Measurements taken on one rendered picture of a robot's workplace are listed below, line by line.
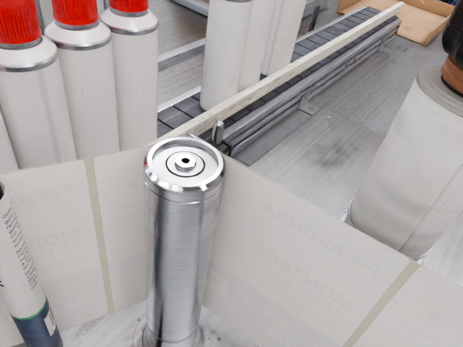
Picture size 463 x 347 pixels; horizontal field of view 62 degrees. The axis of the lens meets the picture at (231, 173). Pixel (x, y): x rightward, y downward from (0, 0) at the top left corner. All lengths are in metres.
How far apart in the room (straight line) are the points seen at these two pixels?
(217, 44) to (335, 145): 0.21
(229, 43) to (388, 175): 0.25
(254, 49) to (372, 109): 0.30
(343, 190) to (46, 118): 0.33
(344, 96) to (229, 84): 0.32
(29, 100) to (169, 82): 0.41
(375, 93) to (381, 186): 0.49
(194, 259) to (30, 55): 0.19
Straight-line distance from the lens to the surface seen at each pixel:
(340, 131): 0.57
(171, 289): 0.23
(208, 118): 0.47
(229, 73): 0.51
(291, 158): 0.49
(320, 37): 0.87
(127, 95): 0.39
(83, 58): 0.34
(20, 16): 0.30
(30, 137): 0.34
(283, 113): 0.65
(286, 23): 0.62
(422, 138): 0.32
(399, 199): 0.34
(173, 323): 0.26
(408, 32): 1.20
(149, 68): 0.38
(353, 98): 0.78
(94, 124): 0.37
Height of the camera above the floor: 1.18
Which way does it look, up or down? 42 degrees down
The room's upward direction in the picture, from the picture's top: 11 degrees clockwise
